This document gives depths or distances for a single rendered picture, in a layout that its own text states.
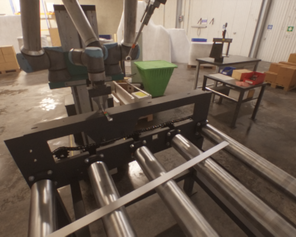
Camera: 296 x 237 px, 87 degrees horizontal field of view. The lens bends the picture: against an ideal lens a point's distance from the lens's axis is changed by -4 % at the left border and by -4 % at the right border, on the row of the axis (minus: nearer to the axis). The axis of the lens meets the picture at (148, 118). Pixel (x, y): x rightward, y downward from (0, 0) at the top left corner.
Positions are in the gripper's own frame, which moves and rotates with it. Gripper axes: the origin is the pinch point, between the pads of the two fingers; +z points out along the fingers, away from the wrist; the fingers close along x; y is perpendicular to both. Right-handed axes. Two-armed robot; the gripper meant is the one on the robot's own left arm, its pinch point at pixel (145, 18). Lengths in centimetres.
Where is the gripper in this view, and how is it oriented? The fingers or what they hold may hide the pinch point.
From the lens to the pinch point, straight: 83.1
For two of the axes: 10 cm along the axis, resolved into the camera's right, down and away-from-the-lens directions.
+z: -4.5, 7.5, 4.9
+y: -8.1, -1.2, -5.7
